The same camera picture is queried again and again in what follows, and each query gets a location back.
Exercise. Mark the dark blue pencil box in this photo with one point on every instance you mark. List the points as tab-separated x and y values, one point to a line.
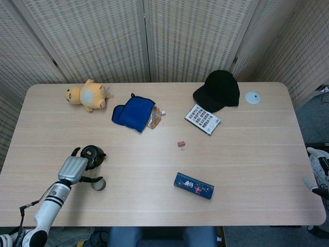
194	186

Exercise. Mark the dark green ceramic cup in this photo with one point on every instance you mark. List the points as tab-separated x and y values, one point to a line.
100	185

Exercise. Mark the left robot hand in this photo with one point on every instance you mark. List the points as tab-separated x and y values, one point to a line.
70	168

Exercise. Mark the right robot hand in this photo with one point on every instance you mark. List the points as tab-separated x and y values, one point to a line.
322	169

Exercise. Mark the brass screen hinge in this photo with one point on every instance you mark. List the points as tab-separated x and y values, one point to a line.
235	60
54	63

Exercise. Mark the grey cloth on floor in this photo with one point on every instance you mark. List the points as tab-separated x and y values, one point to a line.
69	238

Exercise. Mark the black chair base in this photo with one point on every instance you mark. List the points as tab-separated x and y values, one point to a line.
317	231

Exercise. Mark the black teapot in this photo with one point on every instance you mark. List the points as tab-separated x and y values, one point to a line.
96	157

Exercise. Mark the woven folding screen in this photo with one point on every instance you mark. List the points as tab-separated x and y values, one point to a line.
102	38

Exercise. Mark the pink binder clip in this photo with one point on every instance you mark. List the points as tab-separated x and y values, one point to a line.
181	143

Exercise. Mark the blue folded cloth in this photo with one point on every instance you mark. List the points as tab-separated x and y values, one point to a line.
133	114

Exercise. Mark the blue seat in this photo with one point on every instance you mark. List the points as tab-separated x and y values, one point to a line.
123	236

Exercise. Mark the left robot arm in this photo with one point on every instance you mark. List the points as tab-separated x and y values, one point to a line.
48	208

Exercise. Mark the yellow plush toy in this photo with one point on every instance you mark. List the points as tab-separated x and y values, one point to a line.
88	96

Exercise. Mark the clear orange spout pouch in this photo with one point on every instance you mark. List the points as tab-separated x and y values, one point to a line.
155	119

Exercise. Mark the black box on floor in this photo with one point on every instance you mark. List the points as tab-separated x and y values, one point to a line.
317	144

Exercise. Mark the black baseball cap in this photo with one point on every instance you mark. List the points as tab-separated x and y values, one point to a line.
218	90

